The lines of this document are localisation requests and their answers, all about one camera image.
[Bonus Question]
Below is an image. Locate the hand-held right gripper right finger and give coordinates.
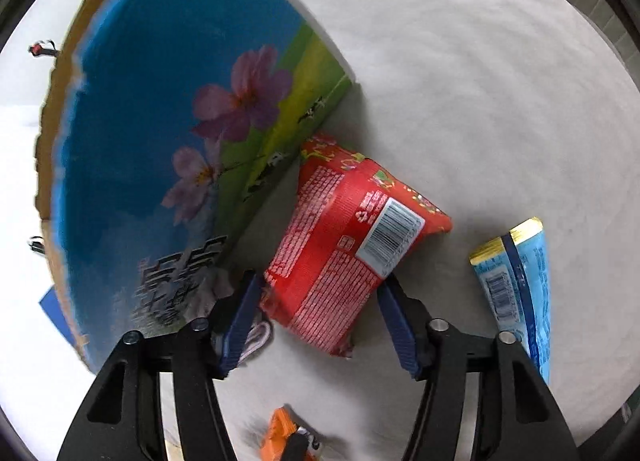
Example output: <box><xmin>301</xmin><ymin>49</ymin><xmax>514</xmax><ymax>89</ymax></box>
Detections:
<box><xmin>376</xmin><ymin>273</ymin><xmax>581</xmax><ymax>461</ymax></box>

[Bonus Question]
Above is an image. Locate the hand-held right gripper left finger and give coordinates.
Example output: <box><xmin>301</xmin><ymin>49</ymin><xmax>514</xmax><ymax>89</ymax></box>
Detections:
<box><xmin>56</xmin><ymin>269</ymin><xmax>266</xmax><ymax>461</ymax></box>

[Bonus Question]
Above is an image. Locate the red snack packet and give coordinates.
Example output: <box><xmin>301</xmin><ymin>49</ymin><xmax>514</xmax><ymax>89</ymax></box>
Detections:
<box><xmin>259</xmin><ymin>134</ymin><xmax>453</xmax><ymax>358</ymax></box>

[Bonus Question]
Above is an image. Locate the blue flower-print cardboard box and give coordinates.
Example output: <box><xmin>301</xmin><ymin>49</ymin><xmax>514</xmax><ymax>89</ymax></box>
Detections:
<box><xmin>34</xmin><ymin>0</ymin><xmax>362</xmax><ymax>376</ymax></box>

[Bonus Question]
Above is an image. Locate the white pink-striped packet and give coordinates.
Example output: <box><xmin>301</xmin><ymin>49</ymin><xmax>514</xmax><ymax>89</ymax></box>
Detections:
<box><xmin>212</xmin><ymin>317</ymin><xmax>275</xmax><ymax>367</ymax></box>

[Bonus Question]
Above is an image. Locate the orange snack packet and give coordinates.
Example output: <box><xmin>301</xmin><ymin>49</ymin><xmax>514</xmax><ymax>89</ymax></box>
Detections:
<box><xmin>259</xmin><ymin>406</ymin><xmax>321</xmax><ymax>461</ymax></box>

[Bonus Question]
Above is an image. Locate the light blue snack packet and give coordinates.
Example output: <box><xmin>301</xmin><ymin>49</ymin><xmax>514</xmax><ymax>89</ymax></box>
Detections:
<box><xmin>468</xmin><ymin>216</ymin><xmax>552</xmax><ymax>387</ymax></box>

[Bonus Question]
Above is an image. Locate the blue flat object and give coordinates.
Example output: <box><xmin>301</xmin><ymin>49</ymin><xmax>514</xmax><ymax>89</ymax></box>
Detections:
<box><xmin>39</xmin><ymin>285</ymin><xmax>81</xmax><ymax>348</ymax></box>

